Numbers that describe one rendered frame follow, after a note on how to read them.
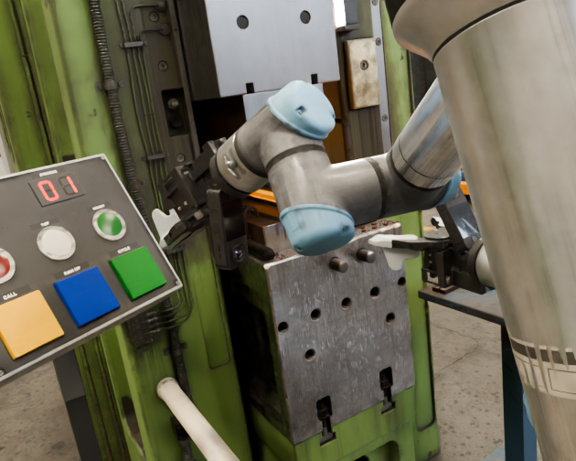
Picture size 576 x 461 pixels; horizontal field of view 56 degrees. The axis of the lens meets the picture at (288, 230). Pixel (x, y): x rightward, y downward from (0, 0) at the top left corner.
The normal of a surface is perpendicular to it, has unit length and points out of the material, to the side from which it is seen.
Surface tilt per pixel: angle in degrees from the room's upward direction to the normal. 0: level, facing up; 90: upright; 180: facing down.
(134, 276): 60
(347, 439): 90
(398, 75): 90
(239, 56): 90
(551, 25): 72
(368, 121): 90
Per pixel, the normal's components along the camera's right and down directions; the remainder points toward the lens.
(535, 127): -0.51, 0.06
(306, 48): 0.50, 0.16
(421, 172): -0.44, 0.79
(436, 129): -0.76, 0.53
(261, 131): -0.73, 0.04
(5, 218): 0.64, -0.44
